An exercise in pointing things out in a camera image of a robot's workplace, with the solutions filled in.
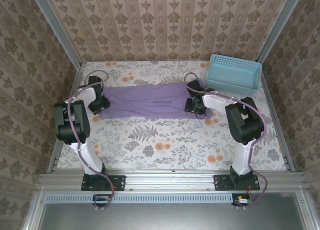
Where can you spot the purple printed t-shirt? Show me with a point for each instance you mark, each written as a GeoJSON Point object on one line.
{"type": "Point", "coordinates": [150, 100]}

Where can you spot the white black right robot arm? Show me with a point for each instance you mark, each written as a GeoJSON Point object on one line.
{"type": "Point", "coordinates": [245, 120]}

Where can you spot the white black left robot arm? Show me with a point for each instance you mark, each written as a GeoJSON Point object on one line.
{"type": "Point", "coordinates": [75, 122]}

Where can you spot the light blue plastic basket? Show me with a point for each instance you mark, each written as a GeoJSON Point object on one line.
{"type": "Point", "coordinates": [232, 75]}

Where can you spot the floral tablecloth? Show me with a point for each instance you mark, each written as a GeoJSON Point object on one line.
{"type": "Point", "coordinates": [150, 140]}

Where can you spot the small connector board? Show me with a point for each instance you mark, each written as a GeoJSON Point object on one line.
{"type": "Point", "coordinates": [243, 201]}
{"type": "Point", "coordinates": [102, 198]}

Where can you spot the grey metal panel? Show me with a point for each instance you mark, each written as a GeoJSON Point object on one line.
{"type": "Point", "coordinates": [175, 217]}

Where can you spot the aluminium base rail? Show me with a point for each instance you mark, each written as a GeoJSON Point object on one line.
{"type": "Point", "coordinates": [167, 182]}

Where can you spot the aluminium frame post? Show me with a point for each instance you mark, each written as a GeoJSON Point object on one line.
{"type": "Point", "coordinates": [57, 30]}
{"type": "Point", "coordinates": [280, 28]}

